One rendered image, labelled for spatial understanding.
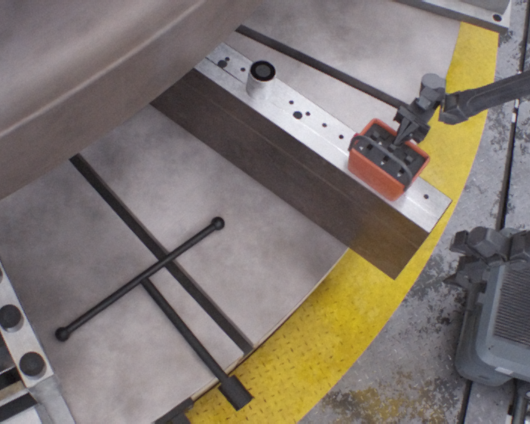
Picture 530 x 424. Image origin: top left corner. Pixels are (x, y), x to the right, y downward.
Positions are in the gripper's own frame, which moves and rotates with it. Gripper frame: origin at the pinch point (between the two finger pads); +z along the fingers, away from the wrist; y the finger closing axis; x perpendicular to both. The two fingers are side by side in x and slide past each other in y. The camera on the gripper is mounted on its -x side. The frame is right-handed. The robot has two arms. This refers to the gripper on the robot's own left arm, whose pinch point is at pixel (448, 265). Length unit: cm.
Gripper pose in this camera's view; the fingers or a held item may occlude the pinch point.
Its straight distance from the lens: 207.5
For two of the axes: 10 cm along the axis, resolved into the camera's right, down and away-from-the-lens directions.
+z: -5.7, 2.1, 8.0
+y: -3.0, 8.5, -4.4
